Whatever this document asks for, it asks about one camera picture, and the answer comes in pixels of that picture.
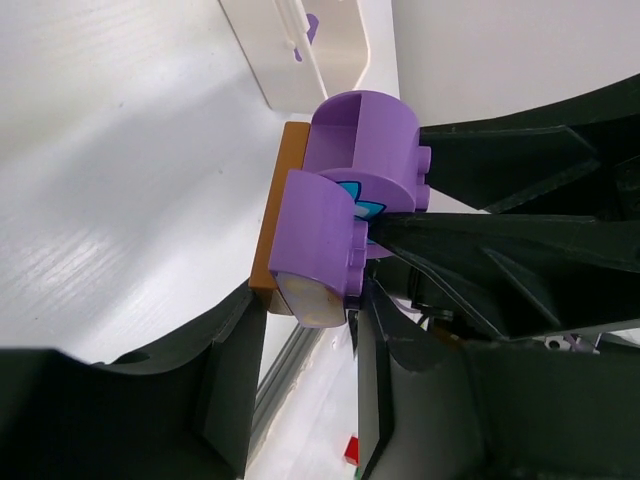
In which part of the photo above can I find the white divided sorting tray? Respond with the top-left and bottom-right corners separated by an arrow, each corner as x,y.
221,0 -> 399,114

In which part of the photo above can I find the large purple lego assembly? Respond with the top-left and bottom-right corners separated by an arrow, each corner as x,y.
249,90 -> 431,328

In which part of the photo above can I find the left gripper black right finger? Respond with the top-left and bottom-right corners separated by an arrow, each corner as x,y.
357,76 -> 639,479

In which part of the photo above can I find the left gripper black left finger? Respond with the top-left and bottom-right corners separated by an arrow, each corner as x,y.
1,287 -> 266,479

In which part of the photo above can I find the red round button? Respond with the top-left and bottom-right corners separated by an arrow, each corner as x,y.
344,436 -> 359,466

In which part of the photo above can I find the small purple lego brick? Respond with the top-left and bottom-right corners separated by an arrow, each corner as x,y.
294,13 -> 319,62

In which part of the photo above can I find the aluminium front rail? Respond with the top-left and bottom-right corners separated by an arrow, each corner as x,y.
248,326 -> 320,461

